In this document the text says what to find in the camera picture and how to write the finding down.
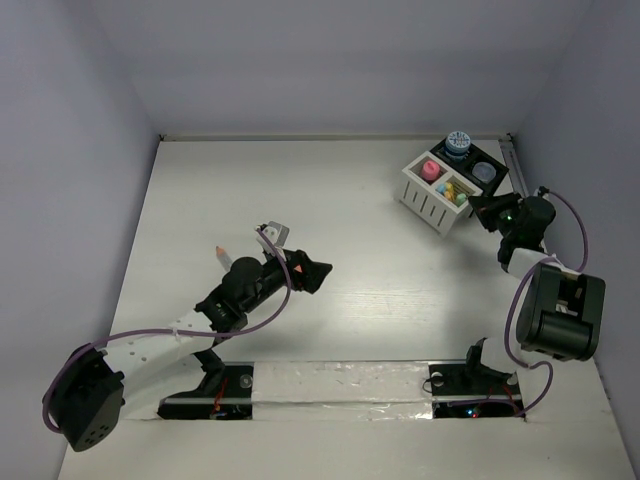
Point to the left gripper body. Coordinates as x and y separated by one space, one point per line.
294 275

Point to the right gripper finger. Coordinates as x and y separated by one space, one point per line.
494 205
487 217

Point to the foil tape strip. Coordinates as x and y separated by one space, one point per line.
340 391

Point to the green cap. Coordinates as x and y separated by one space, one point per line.
460 199

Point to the clear jar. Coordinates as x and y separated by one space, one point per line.
484 172

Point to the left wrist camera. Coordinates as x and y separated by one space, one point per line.
272 233

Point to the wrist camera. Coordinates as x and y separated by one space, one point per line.
272 233
542 192

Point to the black and white organizer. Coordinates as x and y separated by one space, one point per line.
422 199

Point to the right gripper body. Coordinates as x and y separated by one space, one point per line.
507 224

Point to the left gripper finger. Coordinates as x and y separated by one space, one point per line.
313 275
295 259

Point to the pink cap bottle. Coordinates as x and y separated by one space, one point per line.
430 171

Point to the yellow marker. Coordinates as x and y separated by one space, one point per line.
449 186

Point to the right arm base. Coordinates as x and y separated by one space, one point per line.
468 389

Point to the blue lid jar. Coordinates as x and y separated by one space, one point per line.
457 145

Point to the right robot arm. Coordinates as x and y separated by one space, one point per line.
556 311

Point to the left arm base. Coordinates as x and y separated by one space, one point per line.
224 393

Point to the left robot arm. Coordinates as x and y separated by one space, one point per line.
98 381

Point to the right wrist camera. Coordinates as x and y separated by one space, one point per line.
542 192

